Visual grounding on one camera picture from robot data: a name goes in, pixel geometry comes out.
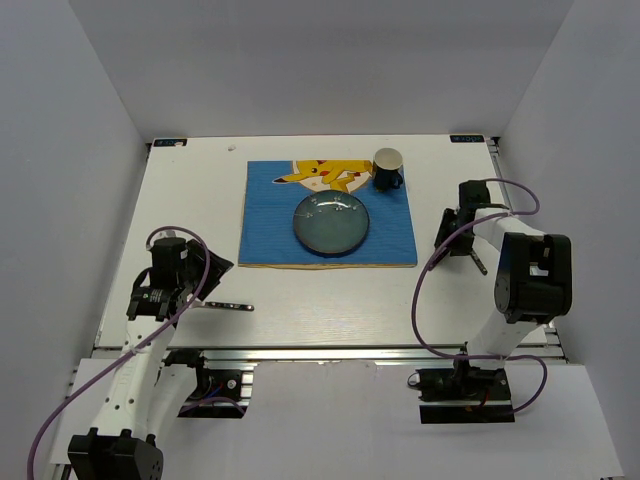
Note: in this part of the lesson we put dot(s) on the left blue corner label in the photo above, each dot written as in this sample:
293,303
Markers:
169,142

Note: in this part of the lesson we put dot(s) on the dark blue paper cup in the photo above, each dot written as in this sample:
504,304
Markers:
386,172

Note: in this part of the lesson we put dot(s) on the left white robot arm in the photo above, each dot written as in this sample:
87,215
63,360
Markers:
146,393

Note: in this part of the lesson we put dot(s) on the spoon with black handle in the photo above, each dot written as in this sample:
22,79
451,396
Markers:
478,262

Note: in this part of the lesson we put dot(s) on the knife with black handle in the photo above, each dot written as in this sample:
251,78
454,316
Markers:
434,260

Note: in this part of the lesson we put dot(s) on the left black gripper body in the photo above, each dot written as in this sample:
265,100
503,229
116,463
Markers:
186,277

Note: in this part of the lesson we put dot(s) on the teal ceramic plate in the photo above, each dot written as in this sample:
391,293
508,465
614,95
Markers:
331,224

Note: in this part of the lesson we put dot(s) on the right blue corner label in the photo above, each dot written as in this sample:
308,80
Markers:
466,138

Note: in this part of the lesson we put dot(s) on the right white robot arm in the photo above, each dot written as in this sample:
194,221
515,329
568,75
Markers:
484,219

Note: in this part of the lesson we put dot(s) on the fork with black handle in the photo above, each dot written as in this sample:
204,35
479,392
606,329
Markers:
228,306

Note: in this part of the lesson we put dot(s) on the blue pikachu placemat cloth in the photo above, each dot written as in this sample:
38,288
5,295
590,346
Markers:
275,188

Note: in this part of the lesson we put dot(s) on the blue corner label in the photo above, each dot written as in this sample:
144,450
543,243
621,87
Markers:
169,142
466,138

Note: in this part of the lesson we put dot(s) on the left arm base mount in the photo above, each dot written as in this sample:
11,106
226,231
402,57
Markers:
223,387

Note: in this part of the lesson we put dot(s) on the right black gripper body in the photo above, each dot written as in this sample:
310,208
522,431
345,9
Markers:
450,223

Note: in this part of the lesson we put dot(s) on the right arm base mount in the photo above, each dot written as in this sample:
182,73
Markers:
462,394

